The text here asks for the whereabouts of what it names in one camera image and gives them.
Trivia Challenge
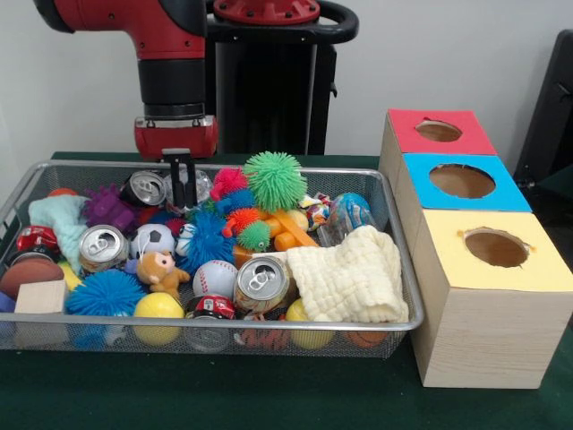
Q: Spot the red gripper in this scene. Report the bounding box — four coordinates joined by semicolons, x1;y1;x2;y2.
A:
133;115;220;211

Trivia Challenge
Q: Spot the crushed clear plastic bottle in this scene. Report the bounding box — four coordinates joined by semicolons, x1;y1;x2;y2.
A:
164;168;212;205

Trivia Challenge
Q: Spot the wooden box with three holes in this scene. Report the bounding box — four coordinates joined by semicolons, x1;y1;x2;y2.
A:
378;108;573;389

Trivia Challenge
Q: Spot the purple spiky rubber ball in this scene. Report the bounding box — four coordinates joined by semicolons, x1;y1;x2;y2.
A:
83;185;140;234

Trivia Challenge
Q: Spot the orange plush toy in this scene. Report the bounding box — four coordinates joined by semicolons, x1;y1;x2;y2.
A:
135;250;192;299

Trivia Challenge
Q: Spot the green spiky rubber ball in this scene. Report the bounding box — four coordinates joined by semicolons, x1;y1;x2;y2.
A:
243;150;309;212

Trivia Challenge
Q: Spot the white baseball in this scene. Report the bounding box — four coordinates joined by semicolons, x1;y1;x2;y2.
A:
192;259;239;299

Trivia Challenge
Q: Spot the opened silver drink can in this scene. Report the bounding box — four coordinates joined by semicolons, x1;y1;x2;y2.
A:
233;254;292;314

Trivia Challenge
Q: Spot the mint knitted cloth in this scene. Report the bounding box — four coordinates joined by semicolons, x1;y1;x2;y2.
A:
27;194;89;272

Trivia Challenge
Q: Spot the blue spiky ball with eyes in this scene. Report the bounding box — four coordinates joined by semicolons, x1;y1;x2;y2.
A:
65;268;148;317

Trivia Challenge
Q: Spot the brown toy football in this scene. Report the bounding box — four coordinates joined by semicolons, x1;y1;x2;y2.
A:
0;263;64;300

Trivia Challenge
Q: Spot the plain wooden block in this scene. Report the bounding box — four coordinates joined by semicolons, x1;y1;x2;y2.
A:
13;279;69;314

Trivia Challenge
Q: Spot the cream waffle cloth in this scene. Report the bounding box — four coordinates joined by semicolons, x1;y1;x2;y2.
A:
286;224;411;323

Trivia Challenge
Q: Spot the side table with green cloth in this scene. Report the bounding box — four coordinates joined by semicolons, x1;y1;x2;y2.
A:
535;166;573;211

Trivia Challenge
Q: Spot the black upright panel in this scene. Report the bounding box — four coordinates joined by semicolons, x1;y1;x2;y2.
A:
514;29;573;180

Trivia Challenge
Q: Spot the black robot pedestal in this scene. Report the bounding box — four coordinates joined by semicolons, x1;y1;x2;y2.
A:
203;0;359;156

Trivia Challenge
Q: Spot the shallow wire mesh bin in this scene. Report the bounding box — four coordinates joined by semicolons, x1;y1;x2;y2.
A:
0;159;425;359

